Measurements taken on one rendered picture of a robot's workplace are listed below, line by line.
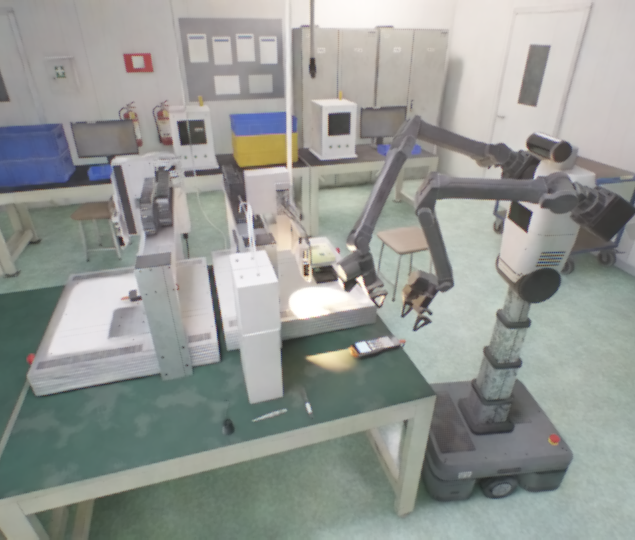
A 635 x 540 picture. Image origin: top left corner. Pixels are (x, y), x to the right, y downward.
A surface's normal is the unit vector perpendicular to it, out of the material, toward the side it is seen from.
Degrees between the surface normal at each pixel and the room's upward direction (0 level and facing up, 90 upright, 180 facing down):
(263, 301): 90
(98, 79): 90
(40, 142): 90
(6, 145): 90
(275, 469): 0
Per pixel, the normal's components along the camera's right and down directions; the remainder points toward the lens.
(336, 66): 0.29, 0.48
